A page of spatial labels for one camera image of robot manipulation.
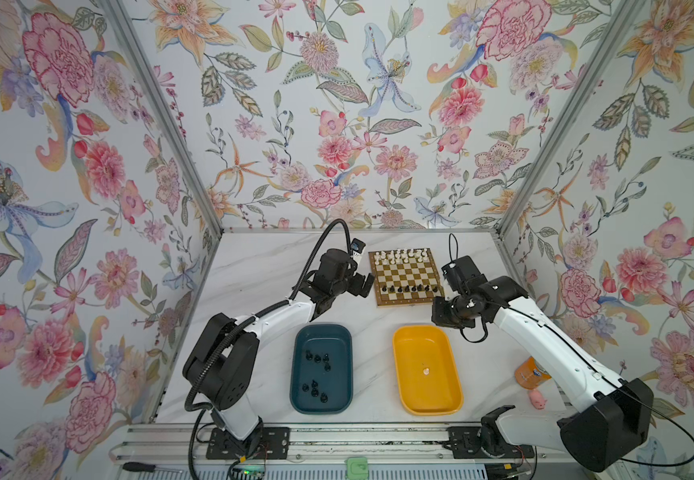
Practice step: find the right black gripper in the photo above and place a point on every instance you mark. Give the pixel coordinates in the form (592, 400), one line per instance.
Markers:
(438, 318)

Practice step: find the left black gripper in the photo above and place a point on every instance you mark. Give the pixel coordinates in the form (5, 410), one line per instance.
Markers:
(357, 287)

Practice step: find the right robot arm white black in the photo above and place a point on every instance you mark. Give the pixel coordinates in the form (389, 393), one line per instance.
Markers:
(609, 416)

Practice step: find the wooden chess board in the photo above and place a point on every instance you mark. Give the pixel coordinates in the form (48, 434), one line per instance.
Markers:
(405, 277)

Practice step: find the yellow plastic tray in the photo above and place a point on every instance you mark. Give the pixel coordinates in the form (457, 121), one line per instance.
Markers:
(427, 376)

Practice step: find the orange drink can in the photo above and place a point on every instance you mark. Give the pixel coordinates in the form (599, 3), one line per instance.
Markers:
(530, 374)

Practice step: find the dark teal plastic tray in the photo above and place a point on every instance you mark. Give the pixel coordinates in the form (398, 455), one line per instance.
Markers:
(322, 370)

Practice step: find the pink pig toy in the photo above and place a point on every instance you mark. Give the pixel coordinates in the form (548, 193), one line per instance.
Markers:
(537, 399)

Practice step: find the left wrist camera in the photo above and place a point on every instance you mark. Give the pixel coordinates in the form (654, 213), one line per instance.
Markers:
(357, 248)

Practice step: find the green clip on rail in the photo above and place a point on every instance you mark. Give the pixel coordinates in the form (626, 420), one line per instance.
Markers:
(357, 468)

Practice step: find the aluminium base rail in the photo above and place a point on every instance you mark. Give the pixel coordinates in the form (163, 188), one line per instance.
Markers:
(172, 445)

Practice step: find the black screwdriver handle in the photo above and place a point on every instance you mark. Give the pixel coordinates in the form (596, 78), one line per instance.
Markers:
(139, 467)

